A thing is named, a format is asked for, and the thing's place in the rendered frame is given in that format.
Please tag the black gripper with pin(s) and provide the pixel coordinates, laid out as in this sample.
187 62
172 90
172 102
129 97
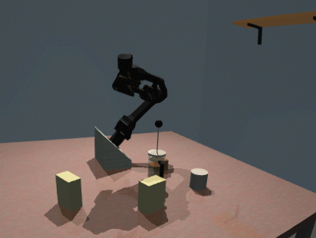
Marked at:
122 84

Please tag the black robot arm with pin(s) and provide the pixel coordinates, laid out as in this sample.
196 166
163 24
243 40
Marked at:
126 124

